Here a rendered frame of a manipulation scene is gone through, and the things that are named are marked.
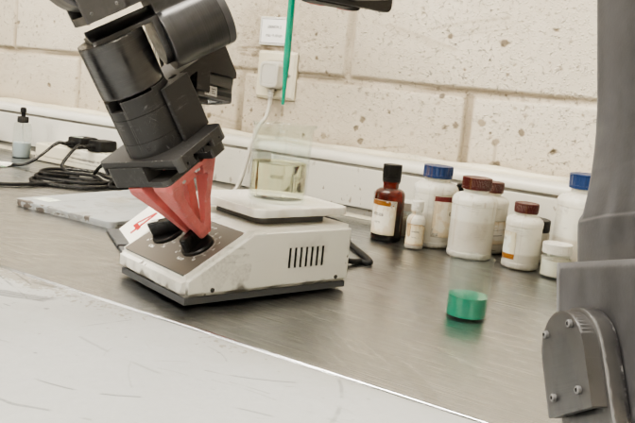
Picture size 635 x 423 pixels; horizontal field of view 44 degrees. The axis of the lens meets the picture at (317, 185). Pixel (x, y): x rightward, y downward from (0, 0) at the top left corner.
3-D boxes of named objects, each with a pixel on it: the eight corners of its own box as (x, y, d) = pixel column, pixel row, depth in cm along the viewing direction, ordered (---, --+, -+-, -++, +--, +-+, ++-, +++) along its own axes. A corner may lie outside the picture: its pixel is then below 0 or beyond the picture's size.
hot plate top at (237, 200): (253, 218, 74) (254, 209, 74) (189, 196, 83) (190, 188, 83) (348, 214, 82) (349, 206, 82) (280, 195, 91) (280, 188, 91)
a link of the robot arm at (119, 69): (170, 74, 72) (139, 3, 69) (189, 83, 67) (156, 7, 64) (101, 107, 70) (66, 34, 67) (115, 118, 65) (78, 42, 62)
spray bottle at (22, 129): (10, 156, 167) (13, 106, 166) (29, 157, 169) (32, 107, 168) (11, 158, 164) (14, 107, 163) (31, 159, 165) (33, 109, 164)
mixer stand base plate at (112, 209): (111, 228, 102) (111, 221, 101) (12, 204, 112) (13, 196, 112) (251, 211, 127) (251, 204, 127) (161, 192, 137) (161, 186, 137)
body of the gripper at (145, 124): (151, 145, 76) (119, 76, 73) (230, 141, 70) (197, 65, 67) (106, 180, 72) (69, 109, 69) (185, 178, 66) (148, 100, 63)
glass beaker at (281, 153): (237, 204, 79) (245, 120, 78) (253, 196, 85) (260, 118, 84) (306, 212, 78) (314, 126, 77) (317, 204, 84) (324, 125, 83)
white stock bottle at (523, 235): (540, 267, 104) (548, 203, 103) (535, 274, 100) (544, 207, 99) (503, 261, 106) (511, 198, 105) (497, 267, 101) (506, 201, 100)
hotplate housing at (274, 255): (182, 311, 70) (189, 222, 69) (116, 275, 80) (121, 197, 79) (363, 288, 84) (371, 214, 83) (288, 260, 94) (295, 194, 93)
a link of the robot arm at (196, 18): (219, 42, 75) (164, -81, 71) (248, 41, 67) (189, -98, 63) (107, 94, 71) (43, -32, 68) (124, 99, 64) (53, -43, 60)
